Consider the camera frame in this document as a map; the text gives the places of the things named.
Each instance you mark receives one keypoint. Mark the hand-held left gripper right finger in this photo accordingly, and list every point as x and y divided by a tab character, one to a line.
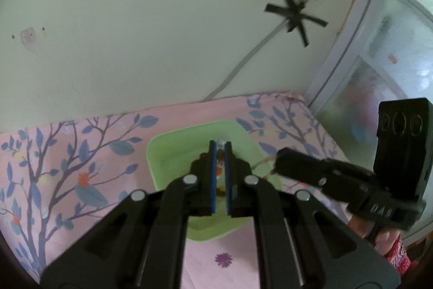
228	180

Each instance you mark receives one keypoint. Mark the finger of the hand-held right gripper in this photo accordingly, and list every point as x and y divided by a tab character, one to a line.
301	165

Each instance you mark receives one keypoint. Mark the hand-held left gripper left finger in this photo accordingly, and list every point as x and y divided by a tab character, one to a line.
213	180

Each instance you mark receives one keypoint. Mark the light green plastic basin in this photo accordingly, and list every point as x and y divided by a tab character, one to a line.
176	148

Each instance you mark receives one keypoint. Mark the person's right hand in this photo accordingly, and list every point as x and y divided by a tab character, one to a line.
360	226

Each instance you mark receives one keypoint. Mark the red patterned clothing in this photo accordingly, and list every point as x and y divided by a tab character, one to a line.
399	257

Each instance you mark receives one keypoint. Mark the white framed glass door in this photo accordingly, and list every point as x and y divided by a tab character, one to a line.
338	48

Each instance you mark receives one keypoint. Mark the pink floral blanket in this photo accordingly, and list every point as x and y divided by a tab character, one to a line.
67	153

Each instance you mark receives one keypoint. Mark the black tape star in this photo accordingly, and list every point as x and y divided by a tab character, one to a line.
296	15

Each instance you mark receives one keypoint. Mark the small clear wall sticker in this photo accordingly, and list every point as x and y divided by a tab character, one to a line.
28	36

